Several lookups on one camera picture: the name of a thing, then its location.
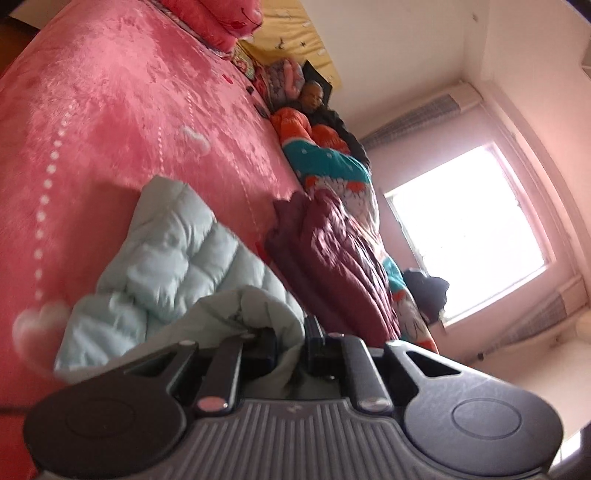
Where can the dark cloth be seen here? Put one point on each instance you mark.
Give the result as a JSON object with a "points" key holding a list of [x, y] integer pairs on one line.
{"points": [[425, 290]]}

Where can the light blue-grey down jacket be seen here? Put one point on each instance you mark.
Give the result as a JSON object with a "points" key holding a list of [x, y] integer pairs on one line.
{"points": [[175, 258]]}

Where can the yellow headboard cover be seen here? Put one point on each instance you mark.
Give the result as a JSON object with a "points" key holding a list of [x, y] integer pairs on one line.
{"points": [[295, 27]]}

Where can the pink plush blanket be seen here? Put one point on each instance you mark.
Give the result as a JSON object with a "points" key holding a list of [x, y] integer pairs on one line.
{"points": [[115, 115]]}

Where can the window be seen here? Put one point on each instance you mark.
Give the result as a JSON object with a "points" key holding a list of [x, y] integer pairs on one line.
{"points": [[471, 230]]}

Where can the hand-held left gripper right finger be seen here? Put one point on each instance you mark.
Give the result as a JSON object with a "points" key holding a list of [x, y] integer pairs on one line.
{"points": [[314, 346]]}

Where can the pink printed pillow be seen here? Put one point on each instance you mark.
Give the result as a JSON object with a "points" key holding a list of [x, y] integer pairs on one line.
{"points": [[207, 18]]}

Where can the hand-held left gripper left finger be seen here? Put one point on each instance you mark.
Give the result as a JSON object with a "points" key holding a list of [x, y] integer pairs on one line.
{"points": [[267, 350]]}

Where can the maroon quilted blanket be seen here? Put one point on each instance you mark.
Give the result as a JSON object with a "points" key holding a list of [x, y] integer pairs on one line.
{"points": [[337, 258]]}

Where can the grey patterned curtain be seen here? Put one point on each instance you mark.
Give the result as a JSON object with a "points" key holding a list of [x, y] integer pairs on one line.
{"points": [[531, 318], [415, 120]]}

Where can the floral pillow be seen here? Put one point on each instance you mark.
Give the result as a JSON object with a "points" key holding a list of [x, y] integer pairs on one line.
{"points": [[277, 76]]}

